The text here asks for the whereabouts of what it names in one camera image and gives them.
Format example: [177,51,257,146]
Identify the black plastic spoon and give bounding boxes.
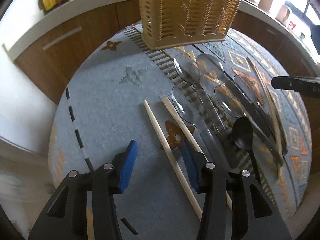
[232,116,261,185]

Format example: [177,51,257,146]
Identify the clear plastic spoon long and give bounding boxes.
[196,54,274,139]

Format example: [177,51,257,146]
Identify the pink electric kettle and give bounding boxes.
[276,5,292,27]

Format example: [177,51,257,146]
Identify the patterned blue round mat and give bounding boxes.
[47,23,313,240]

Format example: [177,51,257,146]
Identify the tan woven utensil basket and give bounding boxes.
[139,0,241,50]

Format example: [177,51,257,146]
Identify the white countertop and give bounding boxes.
[2,0,320,68]

